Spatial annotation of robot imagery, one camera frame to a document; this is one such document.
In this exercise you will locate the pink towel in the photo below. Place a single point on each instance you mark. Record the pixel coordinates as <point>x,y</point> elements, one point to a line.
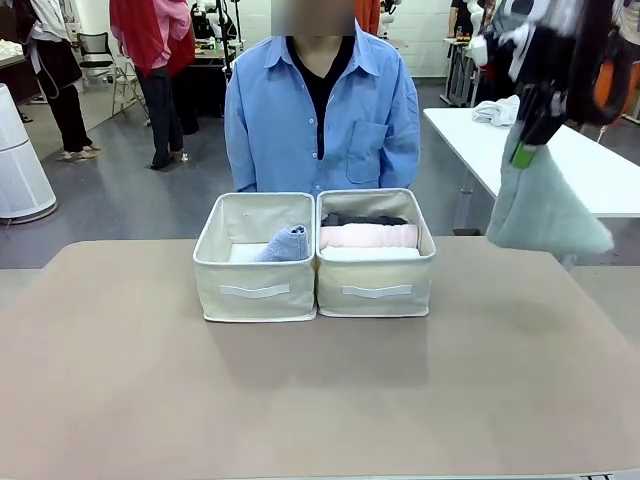
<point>365,236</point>

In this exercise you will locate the dark grey rolled towel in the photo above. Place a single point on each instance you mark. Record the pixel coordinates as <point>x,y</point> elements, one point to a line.
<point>387,220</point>

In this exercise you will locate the white cylindrical air purifier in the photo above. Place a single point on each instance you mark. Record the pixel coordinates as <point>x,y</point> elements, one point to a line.
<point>22,165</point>

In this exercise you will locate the background robot on desk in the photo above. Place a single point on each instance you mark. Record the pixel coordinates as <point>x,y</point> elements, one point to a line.
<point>212,22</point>

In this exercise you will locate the blue towel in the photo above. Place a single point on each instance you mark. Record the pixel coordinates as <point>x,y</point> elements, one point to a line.
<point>285,247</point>

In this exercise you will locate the grey metal background table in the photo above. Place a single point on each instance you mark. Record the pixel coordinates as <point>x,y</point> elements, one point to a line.
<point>462,75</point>

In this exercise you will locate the person in blue shirt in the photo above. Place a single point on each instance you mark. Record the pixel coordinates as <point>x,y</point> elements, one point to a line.
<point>270,125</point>

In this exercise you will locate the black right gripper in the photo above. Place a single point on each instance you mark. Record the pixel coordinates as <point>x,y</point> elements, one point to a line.
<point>542,117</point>

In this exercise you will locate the metal folding chair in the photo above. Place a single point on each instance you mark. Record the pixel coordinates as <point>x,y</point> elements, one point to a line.
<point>125,85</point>

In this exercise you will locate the white side table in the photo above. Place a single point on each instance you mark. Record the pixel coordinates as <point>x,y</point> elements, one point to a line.
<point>465,145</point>

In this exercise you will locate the black mesh office chair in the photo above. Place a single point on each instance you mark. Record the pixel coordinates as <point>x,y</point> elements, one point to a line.
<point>95,50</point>

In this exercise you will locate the white towel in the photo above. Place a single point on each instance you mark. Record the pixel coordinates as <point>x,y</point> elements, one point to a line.
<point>365,253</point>

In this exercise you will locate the beige fabric storage bin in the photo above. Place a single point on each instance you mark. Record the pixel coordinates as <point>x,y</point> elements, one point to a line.
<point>375,300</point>
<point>250,295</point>

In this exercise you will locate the pale grey-green triangle towel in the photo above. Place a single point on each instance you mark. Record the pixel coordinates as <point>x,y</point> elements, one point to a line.
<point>545,210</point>

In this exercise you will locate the mannequin with orange trousers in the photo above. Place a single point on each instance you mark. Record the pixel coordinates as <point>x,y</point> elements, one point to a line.
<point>634,85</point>

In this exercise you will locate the crumpled white cloth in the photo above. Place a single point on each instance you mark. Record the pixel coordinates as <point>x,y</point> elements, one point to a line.
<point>492,112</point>

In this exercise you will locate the bystander in red pink clothes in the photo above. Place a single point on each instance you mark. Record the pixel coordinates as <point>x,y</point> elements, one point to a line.
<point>155,50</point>

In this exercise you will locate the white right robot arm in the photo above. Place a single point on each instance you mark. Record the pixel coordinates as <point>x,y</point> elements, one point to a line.
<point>550,20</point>

